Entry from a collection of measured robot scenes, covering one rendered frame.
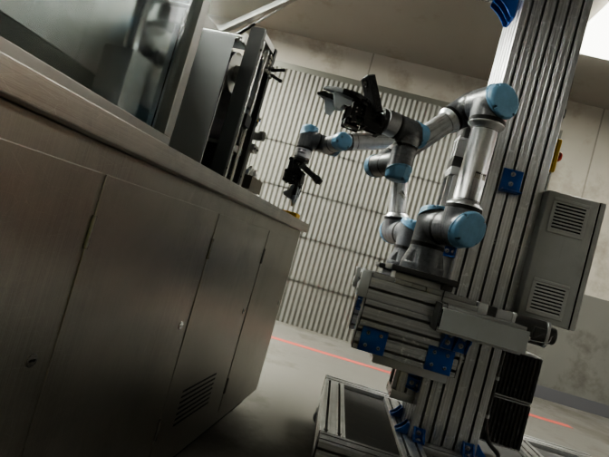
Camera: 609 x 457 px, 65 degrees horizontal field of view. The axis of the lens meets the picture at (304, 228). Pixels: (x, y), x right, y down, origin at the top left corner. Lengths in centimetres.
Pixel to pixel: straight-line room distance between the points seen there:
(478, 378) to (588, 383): 374
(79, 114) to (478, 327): 124
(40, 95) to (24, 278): 25
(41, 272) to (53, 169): 15
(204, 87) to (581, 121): 451
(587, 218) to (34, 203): 173
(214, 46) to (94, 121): 111
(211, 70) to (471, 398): 150
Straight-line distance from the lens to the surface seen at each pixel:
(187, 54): 105
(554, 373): 547
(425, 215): 167
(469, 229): 155
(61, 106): 68
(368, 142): 207
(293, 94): 520
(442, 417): 193
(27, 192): 71
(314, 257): 489
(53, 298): 81
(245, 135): 168
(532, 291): 189
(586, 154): 562
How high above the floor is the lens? 79
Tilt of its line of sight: 2 degrees up
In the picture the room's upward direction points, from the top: 16 degrees clockwise
